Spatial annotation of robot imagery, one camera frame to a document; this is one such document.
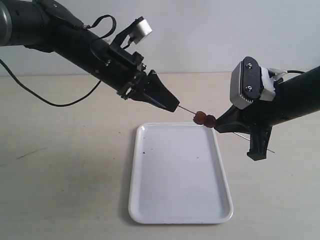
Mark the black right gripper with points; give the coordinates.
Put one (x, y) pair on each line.
(257, 120)

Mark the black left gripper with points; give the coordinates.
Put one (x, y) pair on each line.
(124, 72)

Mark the dark red round object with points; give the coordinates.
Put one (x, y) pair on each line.
(210, 121)
(199, 118)

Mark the thin metal skewer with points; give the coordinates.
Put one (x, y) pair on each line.
(235, 133)

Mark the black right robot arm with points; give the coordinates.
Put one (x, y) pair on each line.
(294, 98)

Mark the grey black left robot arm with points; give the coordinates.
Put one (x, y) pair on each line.
(47, 26)

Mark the white rectangular plastic tray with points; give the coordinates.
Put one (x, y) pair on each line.
(178, 176)

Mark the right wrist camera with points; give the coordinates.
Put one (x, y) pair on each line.
(250, 82)

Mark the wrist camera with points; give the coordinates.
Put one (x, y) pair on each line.
(138, 30)
(250, 82)

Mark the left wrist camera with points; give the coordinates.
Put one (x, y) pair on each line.
(138, 30)

